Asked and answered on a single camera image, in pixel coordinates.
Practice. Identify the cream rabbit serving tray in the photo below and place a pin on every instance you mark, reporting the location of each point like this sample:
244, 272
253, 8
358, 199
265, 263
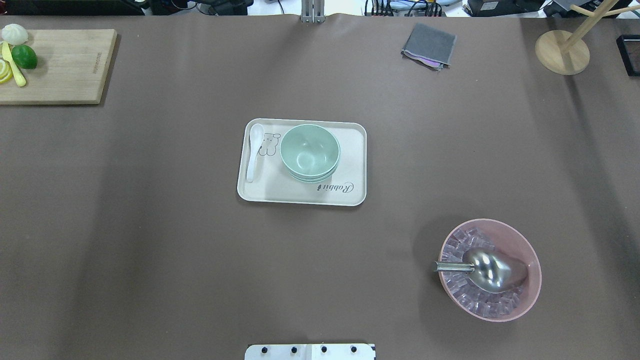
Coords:
346, 187

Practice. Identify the black tray edge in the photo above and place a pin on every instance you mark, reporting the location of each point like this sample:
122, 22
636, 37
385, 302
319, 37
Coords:
629, 49

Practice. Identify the aluminium frame post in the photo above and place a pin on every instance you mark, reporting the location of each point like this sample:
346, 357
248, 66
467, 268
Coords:
313, 11

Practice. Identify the clear ice cubes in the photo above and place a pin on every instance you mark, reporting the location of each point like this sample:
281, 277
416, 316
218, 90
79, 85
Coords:
467, 294

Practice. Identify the green bowl on tray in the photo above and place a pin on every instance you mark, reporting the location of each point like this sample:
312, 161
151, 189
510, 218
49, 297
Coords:
313, 179

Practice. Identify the yellow plastic knife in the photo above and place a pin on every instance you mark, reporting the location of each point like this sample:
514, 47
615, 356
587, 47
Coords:
17, 74

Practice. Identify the grey folded cloth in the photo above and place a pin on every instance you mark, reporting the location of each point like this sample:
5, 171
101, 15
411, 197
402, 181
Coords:
430, 46

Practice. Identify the white garlic bulb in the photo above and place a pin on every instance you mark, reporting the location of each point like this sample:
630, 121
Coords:
14, 34

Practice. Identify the wooden cutting board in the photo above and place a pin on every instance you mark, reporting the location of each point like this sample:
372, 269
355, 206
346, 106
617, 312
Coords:
73, 65

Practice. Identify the green bowl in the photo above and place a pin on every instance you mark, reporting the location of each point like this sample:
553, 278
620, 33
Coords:
314, 170
307, 144
313, 179

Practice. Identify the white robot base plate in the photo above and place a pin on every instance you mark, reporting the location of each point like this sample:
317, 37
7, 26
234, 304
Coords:
312, 351

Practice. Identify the wooden mug tree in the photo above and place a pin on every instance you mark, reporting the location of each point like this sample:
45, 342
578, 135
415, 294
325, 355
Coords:
565, 53

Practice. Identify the steel ice scoop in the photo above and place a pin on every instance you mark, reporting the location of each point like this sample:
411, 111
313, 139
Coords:
490, 270

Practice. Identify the white ceramic spoon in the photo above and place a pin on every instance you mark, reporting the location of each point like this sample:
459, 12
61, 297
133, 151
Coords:
256, 138

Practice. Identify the lemon slice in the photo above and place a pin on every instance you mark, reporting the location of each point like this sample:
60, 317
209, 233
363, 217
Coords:
6, 72

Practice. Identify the green lime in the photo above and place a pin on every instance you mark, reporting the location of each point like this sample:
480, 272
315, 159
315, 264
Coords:
24, 56

